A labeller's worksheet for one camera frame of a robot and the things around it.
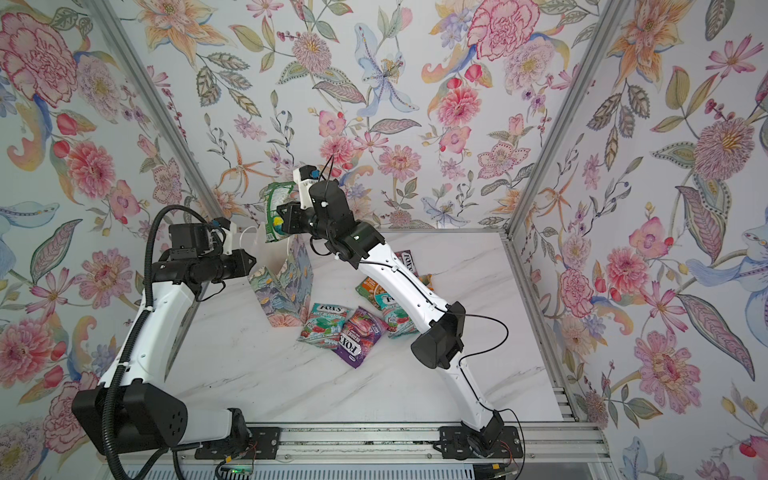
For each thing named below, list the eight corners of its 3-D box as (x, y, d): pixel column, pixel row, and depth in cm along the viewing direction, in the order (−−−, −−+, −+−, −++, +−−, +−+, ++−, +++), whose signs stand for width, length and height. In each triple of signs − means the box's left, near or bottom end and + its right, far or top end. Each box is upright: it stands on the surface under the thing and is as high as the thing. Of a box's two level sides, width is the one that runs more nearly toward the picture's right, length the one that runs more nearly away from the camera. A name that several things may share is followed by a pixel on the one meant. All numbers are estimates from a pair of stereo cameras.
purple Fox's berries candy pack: (326, 347, 92) (324, 342, 89) (357, 309, 100) (357, 304, 98) (356, 368, 88) (356, 364, 85) (387, 327, 96) (387, 322, 94)
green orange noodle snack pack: (355, 291, 104) (354, 287, 102) (369, 279, 108) (368, 275, 106) (378, 309, 100) (378, 306, 98) (391, 296, 103) (392, 292, 101)
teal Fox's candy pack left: (301, 342, 93) (298, 337, 90) (316, 306, 101) (314, 301, 98) (338, 350, 91) (337, 346, 89) (350, 314, 99) (350, 308, 97)
